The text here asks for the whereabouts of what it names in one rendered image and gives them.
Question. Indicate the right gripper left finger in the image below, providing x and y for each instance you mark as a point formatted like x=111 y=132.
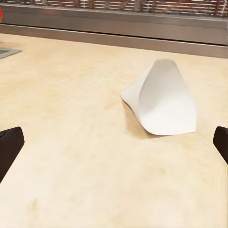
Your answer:
x=11 y=142

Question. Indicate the fixed window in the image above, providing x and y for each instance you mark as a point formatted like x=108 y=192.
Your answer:
x=193 y=27

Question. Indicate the countertop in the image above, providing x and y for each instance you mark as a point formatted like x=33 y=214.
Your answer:
x=87 y=162

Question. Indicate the paper coffee filter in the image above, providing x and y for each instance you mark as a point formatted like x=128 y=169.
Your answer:
x=161 y=99

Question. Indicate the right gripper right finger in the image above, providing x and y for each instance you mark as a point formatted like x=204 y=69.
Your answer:
x=220 y=141

